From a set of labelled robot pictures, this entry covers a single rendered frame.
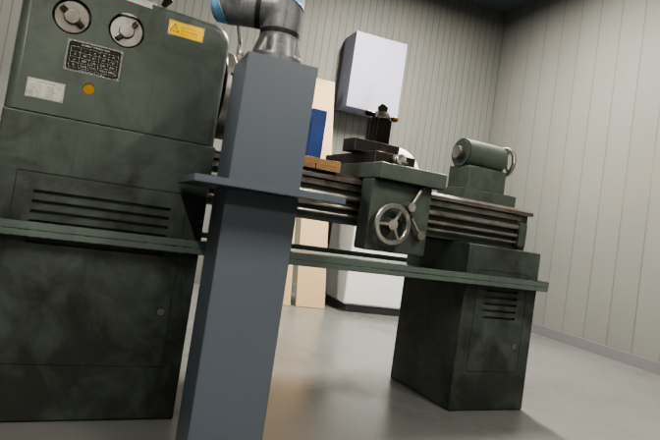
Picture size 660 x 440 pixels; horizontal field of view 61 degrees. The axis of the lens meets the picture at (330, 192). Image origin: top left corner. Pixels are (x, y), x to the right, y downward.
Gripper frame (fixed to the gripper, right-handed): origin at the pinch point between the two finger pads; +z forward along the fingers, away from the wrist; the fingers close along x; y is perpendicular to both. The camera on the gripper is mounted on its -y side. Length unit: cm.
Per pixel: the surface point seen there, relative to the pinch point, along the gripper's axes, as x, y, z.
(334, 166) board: -20, 40, 42
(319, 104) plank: 255, 146, 34
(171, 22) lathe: -19.9, -25.7, 7.1
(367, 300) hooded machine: 158, 186, 172
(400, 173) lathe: -32, 62, 38
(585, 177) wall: 122, 333, 36
